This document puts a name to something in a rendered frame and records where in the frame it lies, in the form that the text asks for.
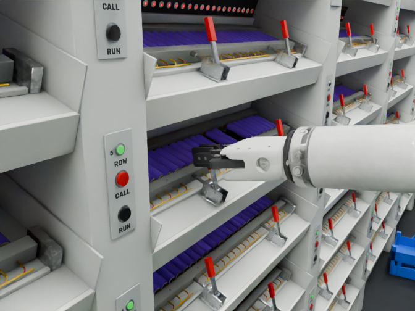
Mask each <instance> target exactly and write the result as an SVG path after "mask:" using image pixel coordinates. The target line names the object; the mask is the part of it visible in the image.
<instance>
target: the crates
mask: <svg viewBox="0 0 415 311"><path fill-rule="evenodd" d="M390 260H391V262H390V271H389V274H391V275H396V276H400V277H403V278H408V279H411V280H415V235H414V236H413V237H412V238H409V237H405V236H401V232H400V231H397V234H396V239H395V243H394V244H392V245H391V249H390Z"/></svg>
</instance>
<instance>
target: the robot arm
mask: <svg viewBox="0 0 415 311"><path fill-rule="evenodd" d="M191 150H192V156H193V164H194V166H195V167H210V168H211V169H212V170H213V169H224V168H233V170H231V171H229V172H227V173H225V174H223V176H224V177H223V179H224V180H225V181H277V180H286V179H288V181H289V182H291V183H295V184H296V185H297V186H299V187H309V188H330V189H350V190H361V191H383V192H394V193H415V120H414V121H412V122H408V123H405V124H391V125H348V126H306V127H299V128H298V129H297V130H292V131H291V132H289V134H288V136H287V137H284V136H263V137H253V138H247V139H244V140H242V141H239V142H237V143H235V144H224V145H222V148H221V145H220V144H201V145H199V147H193V148H192V149H191Z"/></svg>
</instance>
